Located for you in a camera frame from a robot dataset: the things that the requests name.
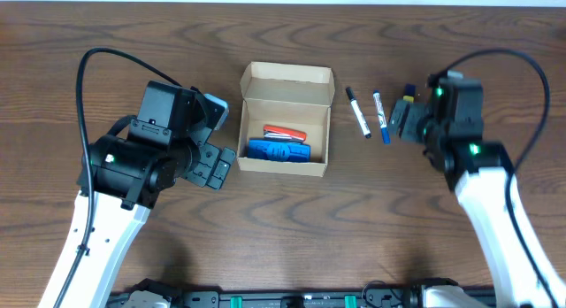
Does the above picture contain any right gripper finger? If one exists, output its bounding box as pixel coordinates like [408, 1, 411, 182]
[399, 102, 429, 143]
[388, 99, 412, 135]

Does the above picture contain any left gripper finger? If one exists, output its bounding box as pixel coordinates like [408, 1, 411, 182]
[206, 147, 236, 190]
[182, 143, 221, 188]

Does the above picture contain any yellow highlighter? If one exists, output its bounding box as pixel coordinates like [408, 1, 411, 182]
[402, 84, 416, 103]

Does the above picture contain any blue whiteboard marker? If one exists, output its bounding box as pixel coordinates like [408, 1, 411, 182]
[372, 90, 390, 144]

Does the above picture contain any red stapler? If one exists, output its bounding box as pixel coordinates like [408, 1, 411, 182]
[263, 125, 307, 142]

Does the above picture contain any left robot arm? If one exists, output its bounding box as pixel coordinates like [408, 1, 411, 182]
[40, 81, 235, 307]

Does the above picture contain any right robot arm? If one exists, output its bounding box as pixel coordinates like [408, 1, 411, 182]
[389, 76, 565, 307]

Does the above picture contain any black whiteboard marker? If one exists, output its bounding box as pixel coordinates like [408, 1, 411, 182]
[345, 87, 371, 139]

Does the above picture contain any open cardboard box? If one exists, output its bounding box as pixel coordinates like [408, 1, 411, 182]
[237, 62, 335, 177]

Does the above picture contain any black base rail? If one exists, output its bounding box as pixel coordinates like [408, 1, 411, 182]
[107, 277, 499, 308]

